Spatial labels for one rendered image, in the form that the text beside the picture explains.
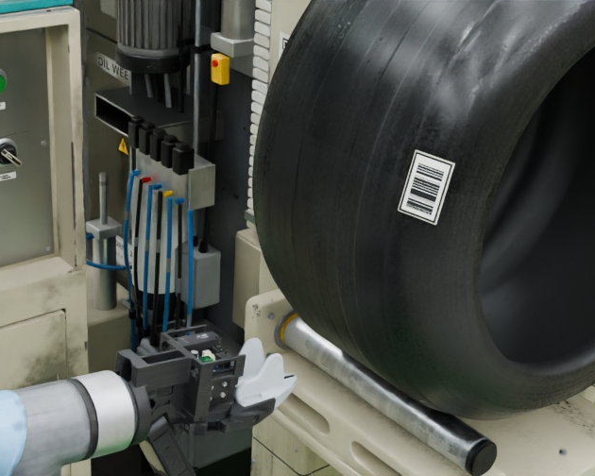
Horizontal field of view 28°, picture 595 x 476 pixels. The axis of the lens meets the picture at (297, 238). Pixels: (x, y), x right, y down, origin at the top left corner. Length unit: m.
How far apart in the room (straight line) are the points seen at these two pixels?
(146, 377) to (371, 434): 0.40
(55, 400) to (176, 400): 0.13
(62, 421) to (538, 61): 0.54
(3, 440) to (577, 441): 0.81
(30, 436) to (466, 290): 0.44
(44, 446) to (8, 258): 0.67
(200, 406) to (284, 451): 0.64
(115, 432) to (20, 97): 0.65
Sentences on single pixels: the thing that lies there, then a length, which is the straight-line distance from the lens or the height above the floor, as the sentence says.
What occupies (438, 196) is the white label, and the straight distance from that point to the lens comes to 1.10.
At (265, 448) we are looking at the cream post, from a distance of 1.81.
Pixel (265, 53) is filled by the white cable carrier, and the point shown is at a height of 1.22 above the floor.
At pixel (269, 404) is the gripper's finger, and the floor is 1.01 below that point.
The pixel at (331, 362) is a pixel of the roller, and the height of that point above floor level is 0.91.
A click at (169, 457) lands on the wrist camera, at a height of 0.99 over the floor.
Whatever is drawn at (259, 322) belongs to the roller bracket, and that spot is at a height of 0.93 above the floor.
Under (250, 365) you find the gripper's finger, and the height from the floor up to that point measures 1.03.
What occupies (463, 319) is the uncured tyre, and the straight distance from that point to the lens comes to 1.19.
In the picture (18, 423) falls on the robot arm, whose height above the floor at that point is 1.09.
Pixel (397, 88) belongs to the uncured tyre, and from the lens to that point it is 1.13.
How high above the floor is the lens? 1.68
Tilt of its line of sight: 26 degrees down
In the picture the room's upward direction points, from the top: 3 degrees clockwise
